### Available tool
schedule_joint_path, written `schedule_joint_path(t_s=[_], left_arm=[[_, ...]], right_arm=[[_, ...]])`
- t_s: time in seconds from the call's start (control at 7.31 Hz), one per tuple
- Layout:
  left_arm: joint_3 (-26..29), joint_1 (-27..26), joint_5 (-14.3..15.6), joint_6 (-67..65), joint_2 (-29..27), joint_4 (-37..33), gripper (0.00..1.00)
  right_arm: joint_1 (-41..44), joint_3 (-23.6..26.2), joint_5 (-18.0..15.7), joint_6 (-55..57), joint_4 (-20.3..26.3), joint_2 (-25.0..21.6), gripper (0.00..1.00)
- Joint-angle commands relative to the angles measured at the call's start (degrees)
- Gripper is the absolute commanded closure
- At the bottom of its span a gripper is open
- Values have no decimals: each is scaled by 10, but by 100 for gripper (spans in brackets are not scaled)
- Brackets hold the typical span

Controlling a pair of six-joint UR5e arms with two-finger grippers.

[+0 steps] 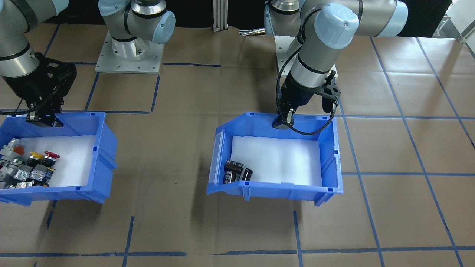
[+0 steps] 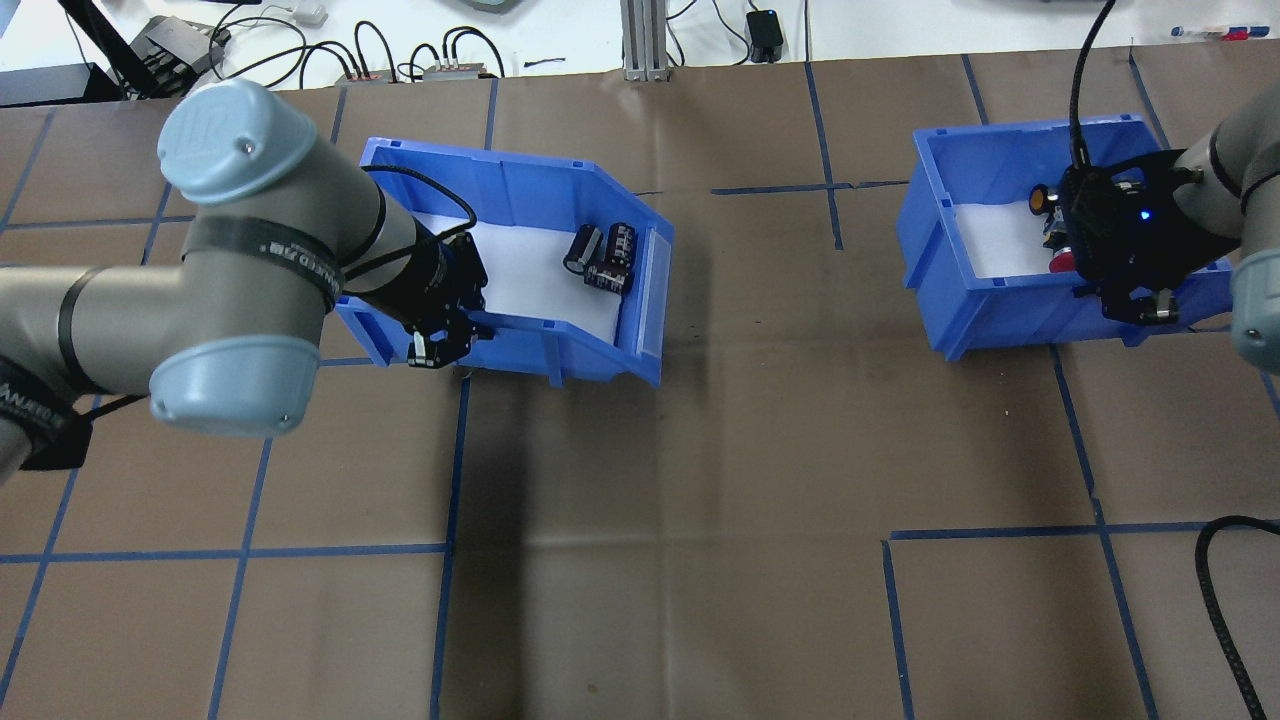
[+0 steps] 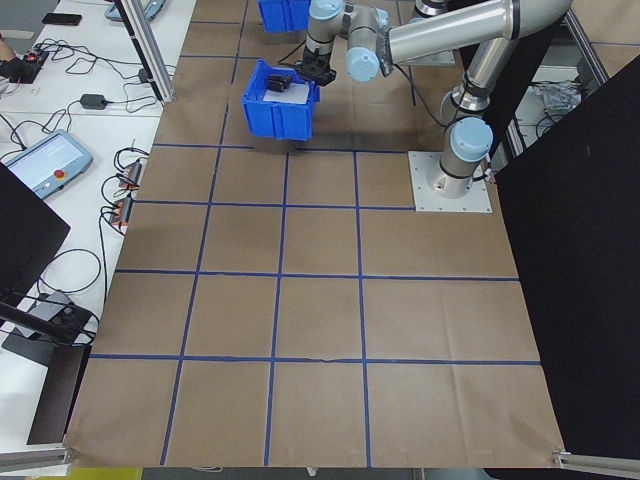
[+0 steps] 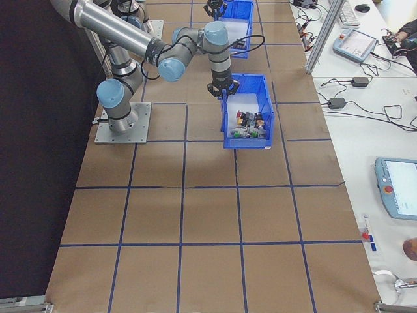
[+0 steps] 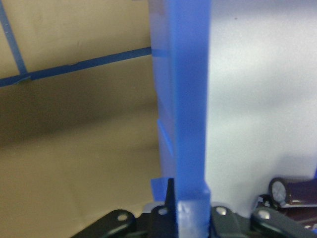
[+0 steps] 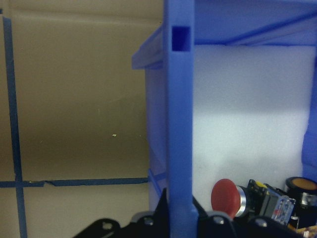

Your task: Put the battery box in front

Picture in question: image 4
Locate white foam liner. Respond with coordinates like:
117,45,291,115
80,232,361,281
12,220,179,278
221,12,250,50

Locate silver metal hand tool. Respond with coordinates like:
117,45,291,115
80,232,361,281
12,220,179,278
373,269,417,291

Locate white keyboard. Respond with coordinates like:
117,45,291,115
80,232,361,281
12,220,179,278
338,1,361,27

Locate blue plastic storage bin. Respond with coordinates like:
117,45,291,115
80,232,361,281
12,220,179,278
220,73,275,150
216,0,255,60

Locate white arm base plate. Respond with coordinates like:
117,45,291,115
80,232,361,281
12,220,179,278
143,20,165,43
94,102,153,144

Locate aluminium profile post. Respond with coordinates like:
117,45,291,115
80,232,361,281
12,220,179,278
304,0,342,74

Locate light blue teach pendant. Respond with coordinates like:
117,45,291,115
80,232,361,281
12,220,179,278
332,27,378,65
374,157,417,221

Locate small assorted toy objects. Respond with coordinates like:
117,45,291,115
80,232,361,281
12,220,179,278
226,93,265,140

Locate aluminium profile bar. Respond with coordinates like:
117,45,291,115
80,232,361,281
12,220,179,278
373,301,417,313
0,296,55,313

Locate black frame cover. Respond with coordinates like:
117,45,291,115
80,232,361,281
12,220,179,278
0,0,110,301

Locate person forearm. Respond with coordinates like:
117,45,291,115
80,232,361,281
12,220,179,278
395,18,417,45

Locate metal bar frame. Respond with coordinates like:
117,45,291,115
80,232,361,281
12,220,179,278
86,31,110,81

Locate brown round object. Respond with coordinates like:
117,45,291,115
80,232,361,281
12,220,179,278
403,237,417,260

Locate black electronics board red wires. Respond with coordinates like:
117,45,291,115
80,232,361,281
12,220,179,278
382,34,407,53

